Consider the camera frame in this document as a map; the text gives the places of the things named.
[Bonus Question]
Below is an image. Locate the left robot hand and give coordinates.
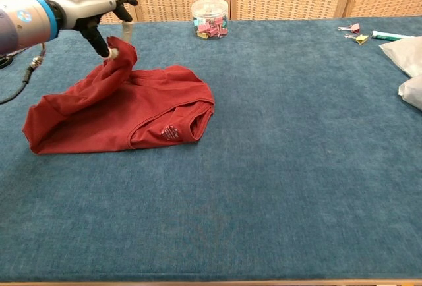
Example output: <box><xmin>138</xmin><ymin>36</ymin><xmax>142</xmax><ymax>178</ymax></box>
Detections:
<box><xmin>49</xmin><ymin>0</ymin><xmax>138</xmax><ymax>60</ymax></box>

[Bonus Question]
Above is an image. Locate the red t-shirt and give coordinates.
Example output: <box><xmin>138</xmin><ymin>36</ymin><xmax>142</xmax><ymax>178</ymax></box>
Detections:
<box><xmin>22</xmin><ymin>36</ymin><xmax>216</xmax><ymax>156</ymax></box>

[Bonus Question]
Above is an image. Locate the clear jar of binder clips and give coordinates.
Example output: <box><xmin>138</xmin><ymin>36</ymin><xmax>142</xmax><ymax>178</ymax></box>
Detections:
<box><xmin>191</xmin><ymin>0</ymin><xmax>229</xmax><ymax>40</ymax></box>

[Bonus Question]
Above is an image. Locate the blue table mat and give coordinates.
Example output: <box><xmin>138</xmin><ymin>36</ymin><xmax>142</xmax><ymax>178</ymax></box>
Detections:
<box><xmin>0</xmin><ymin>15</ymin><xmax>422</xmax><ymax>283</ymax></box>

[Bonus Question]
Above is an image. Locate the pink binder clip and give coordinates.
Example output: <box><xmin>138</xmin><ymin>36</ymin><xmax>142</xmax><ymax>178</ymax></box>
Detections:
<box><xmin>338</xmin><ymin>23</ymin><xmax>361</xmax><ymax>34</ymax></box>

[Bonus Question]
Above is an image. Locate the yellow binder clip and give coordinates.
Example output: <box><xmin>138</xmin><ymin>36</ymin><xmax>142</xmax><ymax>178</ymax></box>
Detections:
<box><xmin>344</xmin><ymin>34</ymin><xmax>369</xmax><ymax>46</ymax></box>

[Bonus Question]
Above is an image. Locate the white green marker pen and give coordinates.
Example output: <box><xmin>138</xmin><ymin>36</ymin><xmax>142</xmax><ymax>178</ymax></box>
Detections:
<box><xmin>371</xmin><ymin>30</ymin><xmax>413</xmax><ymax>42</ymax></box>

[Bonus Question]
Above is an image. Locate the white labelled plastic bag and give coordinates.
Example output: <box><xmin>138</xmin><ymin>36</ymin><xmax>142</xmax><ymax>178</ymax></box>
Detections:
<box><xmin>378</xmin><ymin>36</ymin><xmax>422</xmax><ymax>78</ymax></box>

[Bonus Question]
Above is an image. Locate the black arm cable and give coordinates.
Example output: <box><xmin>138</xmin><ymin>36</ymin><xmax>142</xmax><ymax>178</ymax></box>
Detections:
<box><xmin>0</xmin><ymin>45</ymin><xmax>47</xmax><ymax>105</ymax></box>

